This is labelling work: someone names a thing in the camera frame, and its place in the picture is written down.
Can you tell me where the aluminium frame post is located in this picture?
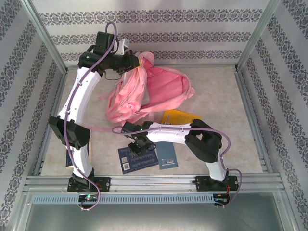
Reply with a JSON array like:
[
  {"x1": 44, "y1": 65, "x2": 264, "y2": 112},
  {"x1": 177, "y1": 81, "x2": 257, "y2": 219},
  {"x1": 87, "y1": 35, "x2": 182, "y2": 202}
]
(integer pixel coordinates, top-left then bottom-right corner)
[
  {"x1": 236, "y1": 0, "x2": 282, "y2": 72},
  {"x1": 20, "y1": 0, "x2": 68, "y2": 74}
]

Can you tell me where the navy booklet with QR codes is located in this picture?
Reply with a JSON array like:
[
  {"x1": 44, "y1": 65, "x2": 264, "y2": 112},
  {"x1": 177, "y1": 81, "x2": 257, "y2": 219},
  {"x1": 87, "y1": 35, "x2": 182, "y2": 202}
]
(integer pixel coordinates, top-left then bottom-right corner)
[{"x1": 117, "y1": 143, "x2": 160, "y2": 175}]

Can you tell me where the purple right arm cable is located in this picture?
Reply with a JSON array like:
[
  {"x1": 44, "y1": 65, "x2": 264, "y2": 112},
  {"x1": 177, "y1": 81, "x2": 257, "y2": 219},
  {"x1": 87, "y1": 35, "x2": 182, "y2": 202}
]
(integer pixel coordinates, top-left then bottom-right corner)
[{"x1": 112, "y1": 126, "x2": 243, "y2": 208}]

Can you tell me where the grey slotted cable duct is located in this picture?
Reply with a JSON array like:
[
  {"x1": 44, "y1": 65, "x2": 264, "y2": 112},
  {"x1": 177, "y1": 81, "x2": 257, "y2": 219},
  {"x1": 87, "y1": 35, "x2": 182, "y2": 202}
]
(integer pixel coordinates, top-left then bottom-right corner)
[{"x1": 32, "y1": 193, "x2": 215, "y2": 205}]

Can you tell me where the pink backpack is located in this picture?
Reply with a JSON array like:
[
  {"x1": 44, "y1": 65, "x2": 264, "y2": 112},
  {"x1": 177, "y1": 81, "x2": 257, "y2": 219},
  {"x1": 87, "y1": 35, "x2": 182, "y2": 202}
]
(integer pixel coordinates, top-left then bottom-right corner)
[{"x1": 84, "y1": 51, "x2": 195, "y2": 133}]

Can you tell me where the teal blue notebook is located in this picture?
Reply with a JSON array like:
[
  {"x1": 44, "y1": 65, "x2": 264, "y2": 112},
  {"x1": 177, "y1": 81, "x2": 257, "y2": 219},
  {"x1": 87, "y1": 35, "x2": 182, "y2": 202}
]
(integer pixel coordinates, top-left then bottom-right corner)
[{"x1": 155, "y1": 141, "x2": 179, "y2": 170}]

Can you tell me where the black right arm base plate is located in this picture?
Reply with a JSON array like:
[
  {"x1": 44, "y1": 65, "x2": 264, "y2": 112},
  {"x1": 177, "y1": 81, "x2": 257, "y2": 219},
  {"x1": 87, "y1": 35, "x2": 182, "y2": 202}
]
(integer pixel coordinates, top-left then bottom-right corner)
[{"x1": 195, "y1": 175, "x2": 239, "y2": 193}]

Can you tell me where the aluminium frame rail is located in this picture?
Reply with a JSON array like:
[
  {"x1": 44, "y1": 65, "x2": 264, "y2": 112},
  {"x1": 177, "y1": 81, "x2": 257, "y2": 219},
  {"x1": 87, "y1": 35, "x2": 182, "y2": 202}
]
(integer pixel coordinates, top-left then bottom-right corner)
[
  {"x1": 33, "y1": 69, "x2": 68, "y2": 176},
  {"x1": 234, "y1": 68, "x2": 275, "y2": 174}
]

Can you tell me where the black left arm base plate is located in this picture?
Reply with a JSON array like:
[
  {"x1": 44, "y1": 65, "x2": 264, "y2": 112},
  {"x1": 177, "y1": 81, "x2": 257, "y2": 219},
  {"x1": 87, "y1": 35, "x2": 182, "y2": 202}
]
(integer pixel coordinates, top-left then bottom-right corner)
[{"x1": 68, "y1": 177, "x2": 112, "y2": 193}]

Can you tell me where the grey metal panel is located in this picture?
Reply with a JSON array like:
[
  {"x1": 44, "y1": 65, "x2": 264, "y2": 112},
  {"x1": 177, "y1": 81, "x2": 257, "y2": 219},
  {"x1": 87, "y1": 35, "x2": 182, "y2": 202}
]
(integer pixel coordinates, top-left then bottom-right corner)
[{"x1": 18, "y1": 192, "x2": 293, "y2": 231}]

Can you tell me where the navy book with yellow label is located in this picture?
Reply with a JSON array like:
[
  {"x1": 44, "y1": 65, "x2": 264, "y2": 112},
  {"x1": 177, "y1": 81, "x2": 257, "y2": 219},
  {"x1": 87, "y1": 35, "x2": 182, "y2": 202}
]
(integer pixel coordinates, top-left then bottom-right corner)
[{"x1": 65, "y1": 143, "x2": 92, "y2": 168}]

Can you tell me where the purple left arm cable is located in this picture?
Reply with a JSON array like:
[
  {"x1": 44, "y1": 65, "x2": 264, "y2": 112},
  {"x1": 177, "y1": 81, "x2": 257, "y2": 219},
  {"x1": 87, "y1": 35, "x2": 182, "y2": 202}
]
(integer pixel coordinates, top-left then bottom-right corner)
[{"x1": 63, "y1": 22, "x2": 119, "y2": 212}]

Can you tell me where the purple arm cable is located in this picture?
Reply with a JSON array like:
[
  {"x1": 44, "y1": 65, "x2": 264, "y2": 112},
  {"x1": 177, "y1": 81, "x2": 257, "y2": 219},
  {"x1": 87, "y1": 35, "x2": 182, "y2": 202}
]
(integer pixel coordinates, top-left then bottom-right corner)
[
  {"x1": 112, "y1": 126, "x2": 243, "y2": 208},
  {"x1": 63, "y1": 22, "x2": 119, "y2": 212}
]

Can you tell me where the thin black left gripper cable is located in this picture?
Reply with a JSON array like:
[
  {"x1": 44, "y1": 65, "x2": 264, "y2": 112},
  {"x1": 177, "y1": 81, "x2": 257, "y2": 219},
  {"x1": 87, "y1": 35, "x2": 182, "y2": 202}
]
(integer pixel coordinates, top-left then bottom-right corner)
[{"x1": 104, "y1": 70, "x2": 122, "y2": 81}]

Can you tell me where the aluminium mounting rail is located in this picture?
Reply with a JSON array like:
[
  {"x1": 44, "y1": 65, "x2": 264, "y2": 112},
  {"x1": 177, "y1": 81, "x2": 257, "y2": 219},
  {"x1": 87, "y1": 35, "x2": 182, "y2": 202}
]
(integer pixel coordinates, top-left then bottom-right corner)
[{"x1": 23, "y1": 175, "x2": 284, "y2": 193}]

